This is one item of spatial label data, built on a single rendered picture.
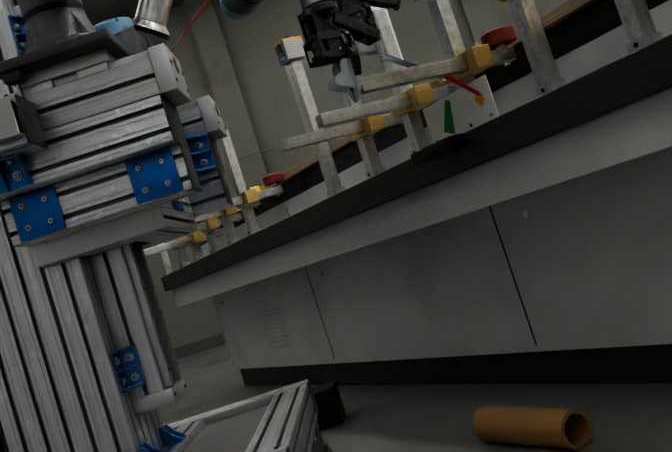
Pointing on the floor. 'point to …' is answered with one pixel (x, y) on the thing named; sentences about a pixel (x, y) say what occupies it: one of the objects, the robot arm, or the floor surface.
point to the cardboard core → (533, 426)
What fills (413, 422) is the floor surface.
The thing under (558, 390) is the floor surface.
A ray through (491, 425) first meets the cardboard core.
